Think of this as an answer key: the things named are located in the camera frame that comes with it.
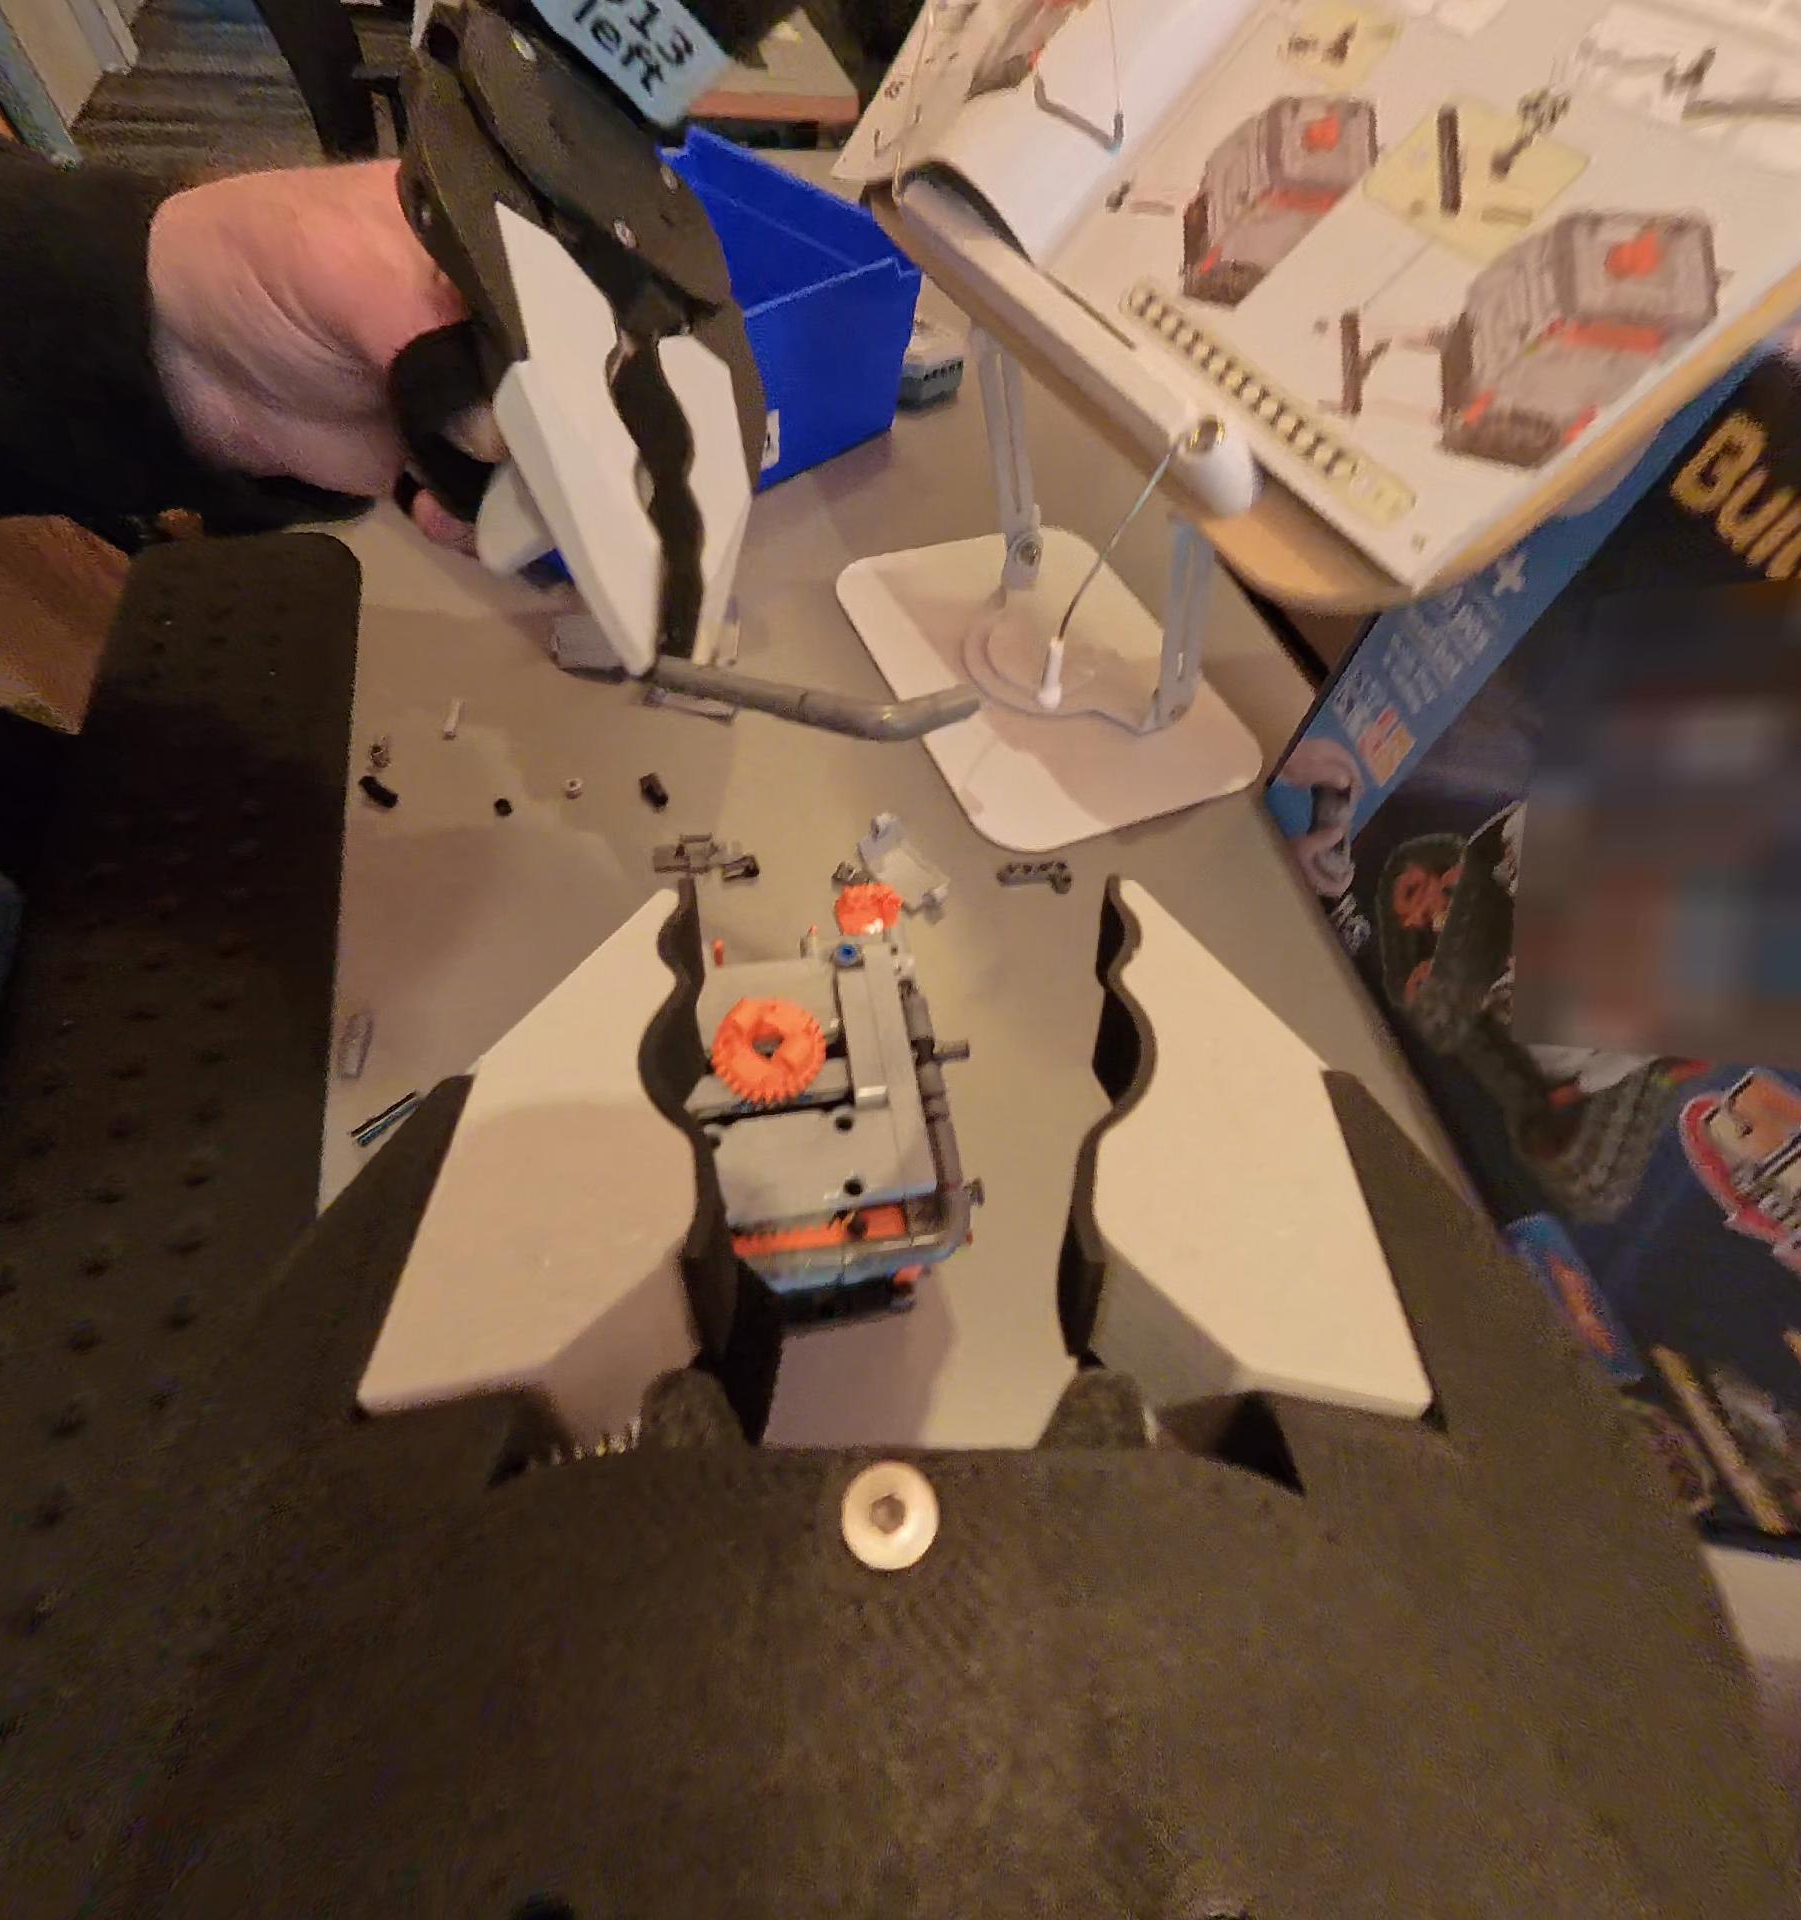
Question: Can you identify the person's left hand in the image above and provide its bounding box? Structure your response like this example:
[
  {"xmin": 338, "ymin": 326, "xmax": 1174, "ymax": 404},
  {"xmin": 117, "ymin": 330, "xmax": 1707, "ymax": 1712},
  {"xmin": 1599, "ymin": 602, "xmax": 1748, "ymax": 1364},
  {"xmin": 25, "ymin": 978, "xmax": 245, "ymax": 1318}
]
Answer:
[{"xmin": 148, "ymin": 157, "xmax": 520, "ymax": 554}]

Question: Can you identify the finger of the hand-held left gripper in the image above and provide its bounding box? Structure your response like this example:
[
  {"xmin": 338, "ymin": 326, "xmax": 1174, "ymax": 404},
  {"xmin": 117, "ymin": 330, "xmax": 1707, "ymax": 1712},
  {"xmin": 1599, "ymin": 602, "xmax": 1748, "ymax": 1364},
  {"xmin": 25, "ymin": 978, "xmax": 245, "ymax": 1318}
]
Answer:
[
  {"xmin": 495, "ymin": 201, "xmax": 695, "ymax": 676},
  {"xmin": 656, "ymin": 307, "xmax": 771, "ymax": 667}
]

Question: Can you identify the grey curved panel piece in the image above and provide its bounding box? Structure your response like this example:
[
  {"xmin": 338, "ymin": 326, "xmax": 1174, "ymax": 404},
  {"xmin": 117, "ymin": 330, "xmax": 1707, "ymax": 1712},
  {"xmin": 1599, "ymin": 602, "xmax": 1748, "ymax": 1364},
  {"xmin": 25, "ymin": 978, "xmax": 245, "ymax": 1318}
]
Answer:
[{"xmin": 858, "ymin": 813, "xmax": 949, "ymax": 915}]

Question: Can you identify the instruction booklet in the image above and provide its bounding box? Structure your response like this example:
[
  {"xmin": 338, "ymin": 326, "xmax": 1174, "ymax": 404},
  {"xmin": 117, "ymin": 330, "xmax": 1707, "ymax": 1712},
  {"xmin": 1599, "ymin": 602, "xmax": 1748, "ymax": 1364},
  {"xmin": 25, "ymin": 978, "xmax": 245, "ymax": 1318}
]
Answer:
[{"xmin": 836, "ymin": 0, "xmax": 1801, "ymax": 594}]

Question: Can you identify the grey bent pipe piece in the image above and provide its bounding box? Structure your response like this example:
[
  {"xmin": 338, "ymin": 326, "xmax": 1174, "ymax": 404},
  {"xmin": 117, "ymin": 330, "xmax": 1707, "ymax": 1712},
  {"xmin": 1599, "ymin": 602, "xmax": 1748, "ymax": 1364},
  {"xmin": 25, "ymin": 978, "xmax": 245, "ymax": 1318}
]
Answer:
[{"xmin": 645, "ymin": 655, "xmax": 985, "ymax": 743}]

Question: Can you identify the person's left forearm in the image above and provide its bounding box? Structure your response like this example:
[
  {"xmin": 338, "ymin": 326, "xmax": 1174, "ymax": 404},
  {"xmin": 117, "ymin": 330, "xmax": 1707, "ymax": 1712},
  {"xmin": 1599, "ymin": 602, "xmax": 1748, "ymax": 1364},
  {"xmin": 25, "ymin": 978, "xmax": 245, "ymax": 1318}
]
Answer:
[{"xmin": 0, "ymin": 116, "xmax": 212, "ymax": 528}]

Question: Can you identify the grey building block model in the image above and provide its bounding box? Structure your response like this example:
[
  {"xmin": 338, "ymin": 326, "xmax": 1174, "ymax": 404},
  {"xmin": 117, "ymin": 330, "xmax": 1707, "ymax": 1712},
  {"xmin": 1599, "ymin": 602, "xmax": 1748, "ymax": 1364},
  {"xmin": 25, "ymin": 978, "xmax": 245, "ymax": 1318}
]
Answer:
[{"xmin": 680, "ymin": 927, "xmax": 981, "ymax": 1331}]

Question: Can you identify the white book stand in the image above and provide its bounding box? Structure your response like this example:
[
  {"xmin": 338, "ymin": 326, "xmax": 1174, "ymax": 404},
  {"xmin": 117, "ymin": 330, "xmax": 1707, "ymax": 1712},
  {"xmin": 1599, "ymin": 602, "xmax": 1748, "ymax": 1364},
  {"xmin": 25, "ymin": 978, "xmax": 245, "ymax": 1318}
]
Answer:
[{"xmin": 836, "ymin": 149, "xmax": 1801, "ymax": 851}]

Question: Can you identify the blue plastic bin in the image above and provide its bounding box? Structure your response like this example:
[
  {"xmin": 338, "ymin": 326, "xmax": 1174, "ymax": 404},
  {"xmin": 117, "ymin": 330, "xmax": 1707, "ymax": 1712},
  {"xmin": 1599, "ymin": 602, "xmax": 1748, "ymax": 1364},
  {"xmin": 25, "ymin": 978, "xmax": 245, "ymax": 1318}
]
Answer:
[{"xmin": 532, "ymin": 126, "xmax": 924, "ymax": 589}]

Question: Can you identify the black studded armrest pad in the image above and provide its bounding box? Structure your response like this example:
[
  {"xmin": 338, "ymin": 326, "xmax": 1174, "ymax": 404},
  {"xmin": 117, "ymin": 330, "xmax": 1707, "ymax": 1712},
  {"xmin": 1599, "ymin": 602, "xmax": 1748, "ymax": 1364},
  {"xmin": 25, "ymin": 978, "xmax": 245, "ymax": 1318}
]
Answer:
[{"xmin": 0, "ymin": 531, "xmax": 362, "ymax": 1502}]

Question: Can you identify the toy kit cardboard box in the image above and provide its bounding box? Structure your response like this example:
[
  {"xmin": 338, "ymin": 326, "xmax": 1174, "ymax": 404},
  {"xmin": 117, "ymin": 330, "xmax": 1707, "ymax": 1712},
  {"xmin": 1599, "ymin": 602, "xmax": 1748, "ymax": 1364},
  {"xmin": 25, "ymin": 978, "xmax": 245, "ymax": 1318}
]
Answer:
[{"xmin": 1266, "ymin": 351, "xmax": 1801, "ymax": 1545}]

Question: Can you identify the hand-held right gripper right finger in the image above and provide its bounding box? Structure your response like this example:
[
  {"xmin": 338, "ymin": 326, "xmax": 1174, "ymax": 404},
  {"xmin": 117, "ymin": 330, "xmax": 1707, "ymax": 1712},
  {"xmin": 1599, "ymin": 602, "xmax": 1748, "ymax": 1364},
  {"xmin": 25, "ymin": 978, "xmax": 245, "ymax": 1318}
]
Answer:
[{"xmin": 1060, "ymin": 876, "xmax": 1437, "ymax": 1419}]

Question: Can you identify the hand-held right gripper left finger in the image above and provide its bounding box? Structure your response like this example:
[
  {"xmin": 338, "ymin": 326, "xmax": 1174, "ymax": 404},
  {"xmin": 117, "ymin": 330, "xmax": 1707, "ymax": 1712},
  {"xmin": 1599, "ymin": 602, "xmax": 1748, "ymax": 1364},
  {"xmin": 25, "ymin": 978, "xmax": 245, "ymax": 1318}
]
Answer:
[{"xmin": 358, "ymin": 884, "xmax": 785, "ymax": 1441}]

